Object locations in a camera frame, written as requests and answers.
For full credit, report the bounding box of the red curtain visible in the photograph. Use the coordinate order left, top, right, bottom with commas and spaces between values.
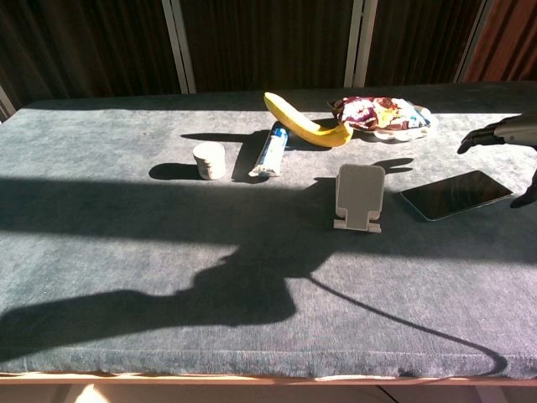
463, 0, 537, 83

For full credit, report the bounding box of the yellow banana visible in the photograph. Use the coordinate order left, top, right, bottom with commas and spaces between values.
263, 92, 354, 149

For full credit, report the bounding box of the white scalloped plate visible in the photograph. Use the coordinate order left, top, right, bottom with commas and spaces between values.
368, 104, 440, 143

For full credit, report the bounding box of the white plastic bracket part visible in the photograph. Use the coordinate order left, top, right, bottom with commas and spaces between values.
333, 163, 386, 234

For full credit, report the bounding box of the colourful snack bag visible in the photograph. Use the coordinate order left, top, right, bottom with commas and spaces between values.
326, 96, 431, 131

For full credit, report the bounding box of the small white cup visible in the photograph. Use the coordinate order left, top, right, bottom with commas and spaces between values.
192, 141, 227, 181

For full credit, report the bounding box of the white blue tube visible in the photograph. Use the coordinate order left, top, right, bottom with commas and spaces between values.
248, 121, 290, 179

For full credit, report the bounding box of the grey blue table cloth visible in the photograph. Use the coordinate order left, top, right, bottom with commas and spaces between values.
0, 81, 537, 381

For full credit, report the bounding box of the dark brown curtain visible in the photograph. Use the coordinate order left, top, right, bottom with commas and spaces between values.
0, 0, 496, 111

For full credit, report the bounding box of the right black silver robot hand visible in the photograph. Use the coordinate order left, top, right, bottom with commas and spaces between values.
456, 112, 537, 209

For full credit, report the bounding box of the white window frame post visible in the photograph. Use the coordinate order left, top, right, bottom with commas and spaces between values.
453, 0, 493, 83
343, 0, 378, 88
0, 86, 17, 123
161, 0, 197, 95

